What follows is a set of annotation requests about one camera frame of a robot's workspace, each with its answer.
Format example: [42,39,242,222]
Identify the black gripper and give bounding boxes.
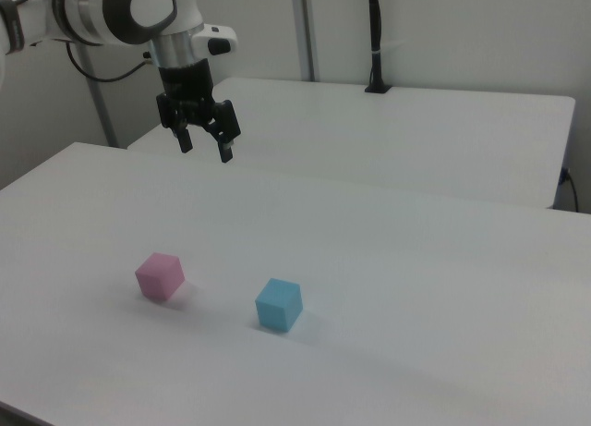
[155,58,243,164]

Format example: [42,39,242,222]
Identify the blue foam cube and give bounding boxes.
[255,277,305,334]

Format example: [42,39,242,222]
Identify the pink foam cube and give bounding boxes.
[134,251,186,303]

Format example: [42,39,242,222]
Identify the grey metal frame post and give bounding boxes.
[76,42,119,149]
[290,0,322,82]

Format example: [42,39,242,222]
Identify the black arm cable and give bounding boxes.
[66,41,154,83]

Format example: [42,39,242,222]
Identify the black camera stand pole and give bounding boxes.
[364,0,393,95]

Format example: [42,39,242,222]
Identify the black cable with blue plug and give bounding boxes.
[560,166,581,213]

